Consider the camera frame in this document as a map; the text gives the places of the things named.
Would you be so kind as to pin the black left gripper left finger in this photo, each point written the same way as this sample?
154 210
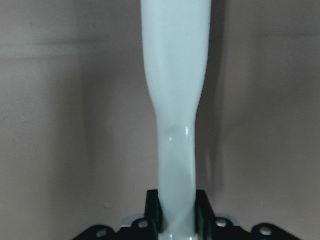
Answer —
154 216

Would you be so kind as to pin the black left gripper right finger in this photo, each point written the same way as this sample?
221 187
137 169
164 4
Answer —
204 216

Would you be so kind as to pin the pale green hand brush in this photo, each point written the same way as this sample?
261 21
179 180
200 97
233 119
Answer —
175 37

